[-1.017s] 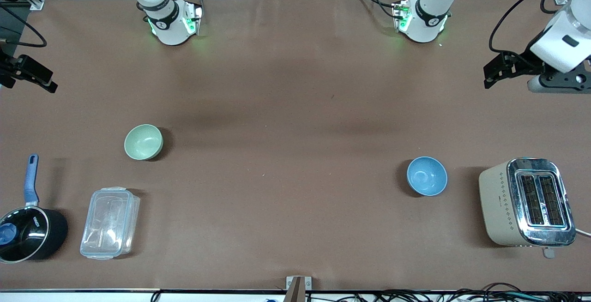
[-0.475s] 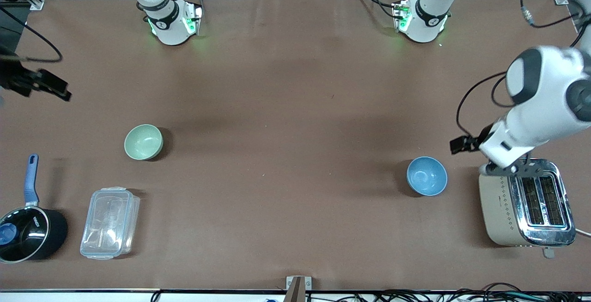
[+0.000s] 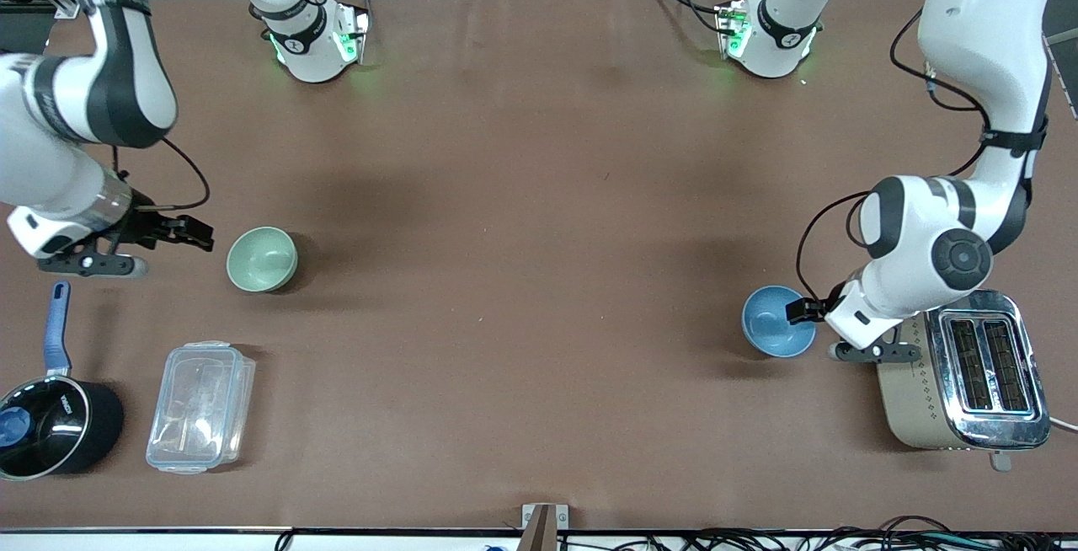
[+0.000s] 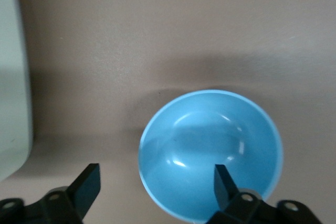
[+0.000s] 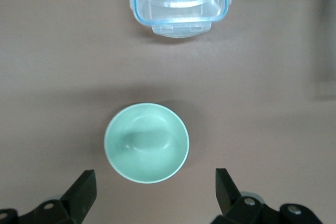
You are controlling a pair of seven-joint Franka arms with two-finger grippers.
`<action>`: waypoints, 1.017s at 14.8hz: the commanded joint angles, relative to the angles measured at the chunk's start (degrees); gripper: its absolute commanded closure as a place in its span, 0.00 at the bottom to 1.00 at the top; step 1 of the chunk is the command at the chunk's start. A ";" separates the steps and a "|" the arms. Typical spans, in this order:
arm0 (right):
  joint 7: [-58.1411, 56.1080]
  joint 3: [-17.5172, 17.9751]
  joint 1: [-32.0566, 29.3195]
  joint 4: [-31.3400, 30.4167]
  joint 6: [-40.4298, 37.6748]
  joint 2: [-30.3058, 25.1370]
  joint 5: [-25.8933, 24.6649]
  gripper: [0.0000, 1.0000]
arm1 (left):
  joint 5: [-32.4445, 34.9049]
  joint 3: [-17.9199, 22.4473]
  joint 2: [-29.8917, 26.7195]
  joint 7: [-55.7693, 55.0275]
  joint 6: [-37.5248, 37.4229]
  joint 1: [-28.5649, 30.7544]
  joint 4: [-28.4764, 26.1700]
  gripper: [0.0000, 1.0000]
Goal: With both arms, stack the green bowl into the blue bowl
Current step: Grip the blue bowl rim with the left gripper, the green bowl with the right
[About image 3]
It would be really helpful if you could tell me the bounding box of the brown wooden post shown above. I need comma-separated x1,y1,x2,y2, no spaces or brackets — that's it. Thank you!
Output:
526,506,558,551

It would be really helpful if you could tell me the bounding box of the clear plastic food container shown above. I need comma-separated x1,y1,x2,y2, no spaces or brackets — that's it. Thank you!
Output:
146,340,257,476

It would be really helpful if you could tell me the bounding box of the blue bowl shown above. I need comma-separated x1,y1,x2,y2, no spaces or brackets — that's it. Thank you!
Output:
741,285,818,359

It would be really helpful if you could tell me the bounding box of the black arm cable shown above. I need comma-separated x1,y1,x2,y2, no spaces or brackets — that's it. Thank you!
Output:
111,136,211,211
795,10,988,302

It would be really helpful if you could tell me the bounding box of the black cable tangle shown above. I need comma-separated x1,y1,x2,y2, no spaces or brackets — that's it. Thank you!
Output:
556,516,1078,551

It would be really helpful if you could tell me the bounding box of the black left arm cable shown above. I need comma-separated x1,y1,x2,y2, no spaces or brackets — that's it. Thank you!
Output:
795,10,988,302

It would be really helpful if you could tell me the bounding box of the metal bracket plate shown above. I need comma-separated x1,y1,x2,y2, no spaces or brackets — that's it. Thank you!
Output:
520,503,570,530

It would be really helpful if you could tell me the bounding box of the brown table mat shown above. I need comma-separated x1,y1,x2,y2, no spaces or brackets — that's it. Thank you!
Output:
0,0,1078,533

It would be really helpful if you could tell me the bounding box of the black saucepan blue handle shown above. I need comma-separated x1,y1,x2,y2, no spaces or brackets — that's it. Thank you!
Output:
0,281,125,482

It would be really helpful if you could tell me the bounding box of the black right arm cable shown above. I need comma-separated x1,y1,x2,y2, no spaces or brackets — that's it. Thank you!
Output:
111,136,211,211

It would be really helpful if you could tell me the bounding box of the glass lid blue knob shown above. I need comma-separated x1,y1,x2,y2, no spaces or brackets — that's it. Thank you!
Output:
0,378,89,478

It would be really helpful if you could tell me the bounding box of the beige chrome toaster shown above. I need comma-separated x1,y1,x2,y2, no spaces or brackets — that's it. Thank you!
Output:
876,288,1054,473

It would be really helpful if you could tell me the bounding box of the green bowl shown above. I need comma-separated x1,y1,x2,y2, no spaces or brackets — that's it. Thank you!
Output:
226,226,299,293

